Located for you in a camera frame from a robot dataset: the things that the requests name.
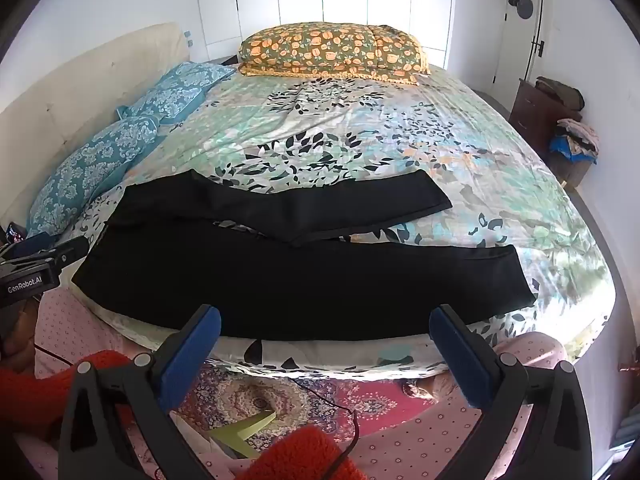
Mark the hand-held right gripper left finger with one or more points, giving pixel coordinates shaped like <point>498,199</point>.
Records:
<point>192,350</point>

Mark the brown wooden dresser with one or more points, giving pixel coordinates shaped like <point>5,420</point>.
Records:
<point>532,115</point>

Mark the pile of mixed clothes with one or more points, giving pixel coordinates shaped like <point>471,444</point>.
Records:
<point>577,140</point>

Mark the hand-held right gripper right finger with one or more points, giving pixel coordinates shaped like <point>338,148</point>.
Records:
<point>460,355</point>

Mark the cream padded headboard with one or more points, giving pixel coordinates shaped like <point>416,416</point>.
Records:
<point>75,85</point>

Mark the black items hanging on door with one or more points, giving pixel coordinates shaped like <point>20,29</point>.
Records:
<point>522,2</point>

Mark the light green plastic piece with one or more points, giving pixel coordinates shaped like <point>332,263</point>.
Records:
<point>245,432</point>

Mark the pink dotted sheet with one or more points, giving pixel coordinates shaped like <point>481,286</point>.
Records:
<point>75,325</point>

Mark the patterned red rug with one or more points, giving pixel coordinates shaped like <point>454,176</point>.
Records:
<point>260,400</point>

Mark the white door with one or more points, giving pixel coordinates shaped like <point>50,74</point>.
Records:
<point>517,50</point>

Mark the blue patterned pillow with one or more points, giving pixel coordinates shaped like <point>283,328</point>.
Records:
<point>90,170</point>
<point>175,92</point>

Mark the person's red fuzzy sweater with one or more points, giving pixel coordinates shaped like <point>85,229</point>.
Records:
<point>300,455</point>

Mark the dark folded clothes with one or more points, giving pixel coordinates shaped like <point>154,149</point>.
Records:
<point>560,92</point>

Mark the black pants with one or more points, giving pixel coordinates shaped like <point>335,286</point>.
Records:
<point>300,280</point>

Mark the orange floral pillow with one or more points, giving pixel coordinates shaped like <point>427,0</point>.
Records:
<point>330,50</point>

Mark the floral leaf print bedsheet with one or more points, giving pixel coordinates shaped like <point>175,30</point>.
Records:
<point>375,125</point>

